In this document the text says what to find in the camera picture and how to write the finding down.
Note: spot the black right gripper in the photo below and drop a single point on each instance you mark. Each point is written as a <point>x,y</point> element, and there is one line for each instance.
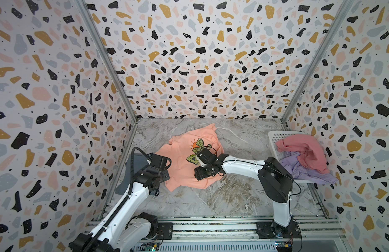
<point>201,171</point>

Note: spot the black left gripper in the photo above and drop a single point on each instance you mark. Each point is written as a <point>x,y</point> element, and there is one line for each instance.
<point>165,175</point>

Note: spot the peach graphic t-shirt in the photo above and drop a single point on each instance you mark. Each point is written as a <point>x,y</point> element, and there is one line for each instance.
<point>182,151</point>

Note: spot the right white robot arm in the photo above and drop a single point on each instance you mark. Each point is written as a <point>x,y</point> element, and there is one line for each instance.
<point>274,178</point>

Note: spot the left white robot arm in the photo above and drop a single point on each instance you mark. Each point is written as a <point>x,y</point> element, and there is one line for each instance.
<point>121,230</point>

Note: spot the white plastic laundry basket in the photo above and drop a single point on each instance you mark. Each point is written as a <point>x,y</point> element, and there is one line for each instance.
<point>275,136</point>

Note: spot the left green circuit board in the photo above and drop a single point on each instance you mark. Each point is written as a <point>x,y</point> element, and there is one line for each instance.
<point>150,247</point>

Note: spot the green circuit board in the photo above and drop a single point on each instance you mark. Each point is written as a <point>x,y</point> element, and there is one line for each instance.
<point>283,246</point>
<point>150,247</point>

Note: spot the lavender t-shirt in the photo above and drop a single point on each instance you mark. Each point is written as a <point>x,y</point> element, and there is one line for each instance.
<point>299,172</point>

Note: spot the dark pink t-shirt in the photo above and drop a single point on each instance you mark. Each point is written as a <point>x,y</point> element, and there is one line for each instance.
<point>311,153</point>

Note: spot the right green circuit board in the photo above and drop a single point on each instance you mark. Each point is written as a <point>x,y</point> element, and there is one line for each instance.
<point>283,246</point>

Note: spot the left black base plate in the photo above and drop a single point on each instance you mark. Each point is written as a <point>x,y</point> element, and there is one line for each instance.
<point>164,230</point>

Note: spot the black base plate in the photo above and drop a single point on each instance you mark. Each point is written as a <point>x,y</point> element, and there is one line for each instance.
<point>164,230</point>
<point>270,230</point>

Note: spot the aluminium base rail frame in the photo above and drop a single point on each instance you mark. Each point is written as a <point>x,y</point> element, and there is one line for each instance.
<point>235,234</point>

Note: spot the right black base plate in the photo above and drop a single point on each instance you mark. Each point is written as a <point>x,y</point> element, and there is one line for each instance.
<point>270,230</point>

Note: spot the left aluminium corner post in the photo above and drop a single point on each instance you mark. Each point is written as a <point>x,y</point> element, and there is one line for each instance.
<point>91,27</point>

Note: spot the aluminium corner post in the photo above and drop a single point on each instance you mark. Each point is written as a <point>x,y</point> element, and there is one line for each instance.
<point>91,27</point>
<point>344,8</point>

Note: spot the right aluminium corner post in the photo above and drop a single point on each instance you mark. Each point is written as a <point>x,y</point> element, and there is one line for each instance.
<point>344,8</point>

